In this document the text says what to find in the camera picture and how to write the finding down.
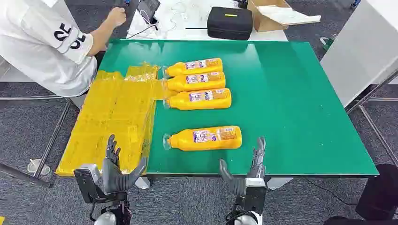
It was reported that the white panel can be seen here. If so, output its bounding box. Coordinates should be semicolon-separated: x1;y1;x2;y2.
320;0;398;108

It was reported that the cardboard box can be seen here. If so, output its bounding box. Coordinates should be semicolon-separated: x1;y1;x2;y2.
247;0;321;33

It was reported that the person's hand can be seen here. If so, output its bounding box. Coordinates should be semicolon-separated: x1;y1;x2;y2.
106;7;127;28

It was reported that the white cable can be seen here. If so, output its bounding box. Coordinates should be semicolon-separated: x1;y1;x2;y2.
166;0;192;32

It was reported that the metal frame beside person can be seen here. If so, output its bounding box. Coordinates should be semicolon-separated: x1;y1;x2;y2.
0;95;74;188

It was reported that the green table mat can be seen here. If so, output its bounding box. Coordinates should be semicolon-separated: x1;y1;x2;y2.
99;38;380;178

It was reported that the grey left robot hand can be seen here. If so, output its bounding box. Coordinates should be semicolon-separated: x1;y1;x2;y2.
102;134;148;195

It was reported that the yellow plastic sheet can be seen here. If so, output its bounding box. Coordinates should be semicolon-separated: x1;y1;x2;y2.
56;62;178;177

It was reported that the dark tablet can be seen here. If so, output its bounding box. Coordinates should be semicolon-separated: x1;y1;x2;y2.
137;0;161;25

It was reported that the metal frame with panel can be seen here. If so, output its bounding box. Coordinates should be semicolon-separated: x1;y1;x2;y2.
345;69;398;168

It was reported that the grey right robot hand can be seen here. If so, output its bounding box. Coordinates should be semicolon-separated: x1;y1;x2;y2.
219;136;267;199

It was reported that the black zip case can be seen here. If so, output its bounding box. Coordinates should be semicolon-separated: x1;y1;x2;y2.
207;6;254;41

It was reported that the black box on floor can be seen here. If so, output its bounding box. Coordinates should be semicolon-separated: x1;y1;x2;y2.
355;164;398;222

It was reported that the white table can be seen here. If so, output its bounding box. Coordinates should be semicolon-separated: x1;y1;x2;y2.
126;0;289;42

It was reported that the white table foot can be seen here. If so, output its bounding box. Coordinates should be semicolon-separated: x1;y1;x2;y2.
134;176;151;190
267;177;293;191

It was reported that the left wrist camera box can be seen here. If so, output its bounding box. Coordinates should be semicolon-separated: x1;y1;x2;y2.
73;164;105;204

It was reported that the orange drink bottle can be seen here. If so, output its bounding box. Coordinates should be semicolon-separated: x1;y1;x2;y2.
161;71;226;92
162;58;223;78
162;126;243;152
163;88;232;111

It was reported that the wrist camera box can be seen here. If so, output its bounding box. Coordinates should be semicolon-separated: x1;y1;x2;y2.
242;177;268;216
73;164;105;204

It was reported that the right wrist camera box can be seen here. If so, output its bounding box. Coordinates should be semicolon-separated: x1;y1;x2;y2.
242;177;268;216

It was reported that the clear plastic cup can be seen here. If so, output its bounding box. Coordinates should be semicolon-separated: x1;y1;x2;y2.
27;159;51;176

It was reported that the white board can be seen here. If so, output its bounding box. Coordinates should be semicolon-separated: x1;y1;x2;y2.
258;5;321;26

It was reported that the thin black floor cable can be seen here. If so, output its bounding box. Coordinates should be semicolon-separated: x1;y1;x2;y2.
306;178;358;206

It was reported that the person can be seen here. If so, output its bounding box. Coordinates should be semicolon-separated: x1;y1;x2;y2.
0;0;127;98

